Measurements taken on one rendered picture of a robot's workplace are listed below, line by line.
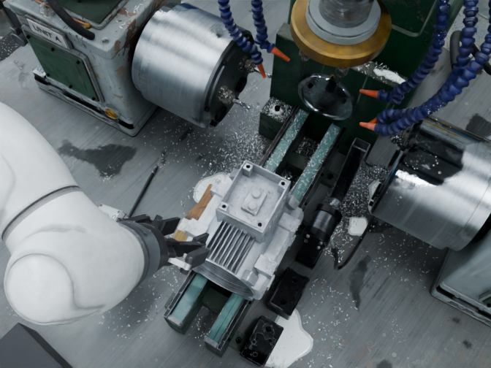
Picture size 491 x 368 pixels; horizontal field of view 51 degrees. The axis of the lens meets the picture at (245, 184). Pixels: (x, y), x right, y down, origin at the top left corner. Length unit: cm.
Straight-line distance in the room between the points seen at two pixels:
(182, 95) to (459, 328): 84
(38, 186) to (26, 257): 9
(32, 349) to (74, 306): 68
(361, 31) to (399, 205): 36
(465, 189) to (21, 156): 79
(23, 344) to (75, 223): 68
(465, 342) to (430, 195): 43
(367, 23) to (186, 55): 40
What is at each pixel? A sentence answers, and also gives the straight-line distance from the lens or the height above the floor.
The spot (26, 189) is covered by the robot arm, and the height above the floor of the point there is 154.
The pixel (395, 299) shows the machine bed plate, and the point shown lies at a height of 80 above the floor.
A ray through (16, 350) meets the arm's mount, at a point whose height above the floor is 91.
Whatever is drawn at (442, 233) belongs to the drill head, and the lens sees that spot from 111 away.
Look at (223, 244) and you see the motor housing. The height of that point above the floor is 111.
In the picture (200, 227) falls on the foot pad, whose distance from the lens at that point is 104.
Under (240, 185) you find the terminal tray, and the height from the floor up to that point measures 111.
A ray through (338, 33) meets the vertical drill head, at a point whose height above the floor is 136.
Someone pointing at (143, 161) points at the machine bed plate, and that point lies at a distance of 143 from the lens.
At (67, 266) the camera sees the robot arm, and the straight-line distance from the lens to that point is 53.
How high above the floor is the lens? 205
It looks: 65 degrees down
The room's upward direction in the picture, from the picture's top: 3 degrees clockwise
